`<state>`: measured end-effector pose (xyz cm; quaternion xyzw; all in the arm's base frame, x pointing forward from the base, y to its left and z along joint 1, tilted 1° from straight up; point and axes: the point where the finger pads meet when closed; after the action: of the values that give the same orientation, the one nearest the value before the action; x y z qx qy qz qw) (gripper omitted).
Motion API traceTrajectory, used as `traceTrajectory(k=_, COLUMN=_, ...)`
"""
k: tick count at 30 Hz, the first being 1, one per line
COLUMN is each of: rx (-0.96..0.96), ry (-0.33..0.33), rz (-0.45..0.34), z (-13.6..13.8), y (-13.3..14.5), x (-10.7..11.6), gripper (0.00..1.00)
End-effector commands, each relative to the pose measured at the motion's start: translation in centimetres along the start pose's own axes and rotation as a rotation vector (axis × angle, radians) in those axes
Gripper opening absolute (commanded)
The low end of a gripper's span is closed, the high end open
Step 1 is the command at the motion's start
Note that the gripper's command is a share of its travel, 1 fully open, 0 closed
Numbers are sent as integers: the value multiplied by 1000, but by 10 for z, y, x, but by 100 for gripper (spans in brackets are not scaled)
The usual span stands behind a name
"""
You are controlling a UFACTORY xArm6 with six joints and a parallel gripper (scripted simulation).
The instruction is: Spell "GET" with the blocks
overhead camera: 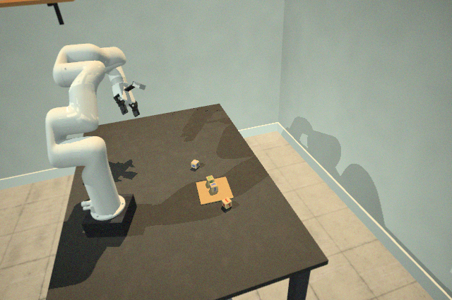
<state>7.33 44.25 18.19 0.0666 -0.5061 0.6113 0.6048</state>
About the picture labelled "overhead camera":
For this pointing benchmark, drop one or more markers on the tan square mat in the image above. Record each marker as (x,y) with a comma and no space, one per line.
(206,196)

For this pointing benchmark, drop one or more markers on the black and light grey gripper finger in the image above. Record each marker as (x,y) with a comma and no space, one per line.
(135,108)
(121,105)

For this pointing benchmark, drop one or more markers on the beige block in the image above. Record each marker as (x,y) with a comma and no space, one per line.
(226,203)
(213,187)
(209,179)
(195,164)

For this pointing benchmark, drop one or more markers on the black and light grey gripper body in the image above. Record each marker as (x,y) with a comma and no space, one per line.
(127,96)

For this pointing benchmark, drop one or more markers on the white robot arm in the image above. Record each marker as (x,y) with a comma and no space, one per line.
(81,116)

